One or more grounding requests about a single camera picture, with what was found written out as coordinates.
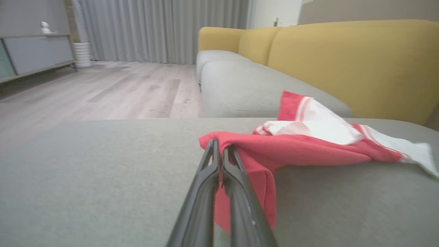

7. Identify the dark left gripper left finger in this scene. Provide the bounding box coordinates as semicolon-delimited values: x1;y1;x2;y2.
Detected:
166;138;220;247

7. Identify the yellow sofa end back cushion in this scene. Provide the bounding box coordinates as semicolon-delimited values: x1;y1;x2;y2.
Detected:
198;27;246;54

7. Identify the grey sofa end seat cushion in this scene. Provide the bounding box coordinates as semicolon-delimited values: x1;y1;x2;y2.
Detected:
196;50;256;85

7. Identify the grey pleated curtain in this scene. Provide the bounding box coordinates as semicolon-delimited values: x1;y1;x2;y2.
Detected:
71;0;250;65

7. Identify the grey low sideboard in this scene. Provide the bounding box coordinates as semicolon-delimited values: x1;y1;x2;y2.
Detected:
0;33;78;85

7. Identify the small yellow sofa back cushion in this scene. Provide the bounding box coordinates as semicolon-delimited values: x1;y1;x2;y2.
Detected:
238;27;285;66

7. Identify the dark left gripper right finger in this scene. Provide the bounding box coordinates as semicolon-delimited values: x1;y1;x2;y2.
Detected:
222;144;278;247

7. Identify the small white figurine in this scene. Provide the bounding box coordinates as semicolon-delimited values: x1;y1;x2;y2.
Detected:
39;21;57;35

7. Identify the white door with handle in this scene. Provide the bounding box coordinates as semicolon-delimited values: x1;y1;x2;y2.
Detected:
247;0;304;30

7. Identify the large grey sofa chaise cushion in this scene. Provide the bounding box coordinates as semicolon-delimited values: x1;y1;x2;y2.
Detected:
0;118;439;247

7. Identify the white ribbed vase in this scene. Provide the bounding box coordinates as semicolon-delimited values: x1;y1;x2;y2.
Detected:
72;42;92;68

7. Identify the large yellow sofa back cushion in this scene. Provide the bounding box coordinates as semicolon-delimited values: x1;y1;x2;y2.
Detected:
268;19;439;126

